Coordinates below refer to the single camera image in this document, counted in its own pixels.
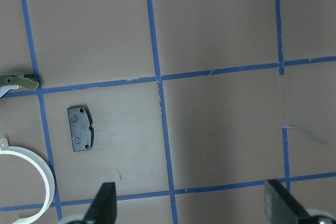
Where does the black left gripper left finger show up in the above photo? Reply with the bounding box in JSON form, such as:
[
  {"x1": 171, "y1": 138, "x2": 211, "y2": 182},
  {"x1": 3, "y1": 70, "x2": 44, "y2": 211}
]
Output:
[{"x1": 83, "y1": 182, "x2": 117, "y2": 224}]

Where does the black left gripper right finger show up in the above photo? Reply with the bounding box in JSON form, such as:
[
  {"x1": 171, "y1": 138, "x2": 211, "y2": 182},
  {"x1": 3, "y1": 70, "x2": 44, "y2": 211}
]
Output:
[{"x1": 264, "y1": 179, "x2": 311, "y2": 224}]

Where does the black brake pad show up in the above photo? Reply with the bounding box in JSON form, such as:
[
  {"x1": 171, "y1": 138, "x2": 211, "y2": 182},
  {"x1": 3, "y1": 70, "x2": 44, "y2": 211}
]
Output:
[{"x1": 67, "y1": 105, "x2": 94, "y2": 152}]

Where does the olive green brake shoe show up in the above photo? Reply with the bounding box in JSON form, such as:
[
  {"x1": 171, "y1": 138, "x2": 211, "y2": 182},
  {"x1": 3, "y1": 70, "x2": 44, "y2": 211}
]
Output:
[{"x1": 1, "y1": 72, "x2": 39, "y2": 90}]

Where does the white curved plastic bracket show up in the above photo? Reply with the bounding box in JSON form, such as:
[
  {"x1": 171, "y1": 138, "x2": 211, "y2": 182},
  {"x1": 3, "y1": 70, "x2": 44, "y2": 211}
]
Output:
[{"x1": 1, "y1": 138, "x2": 56, "y2": 224}]

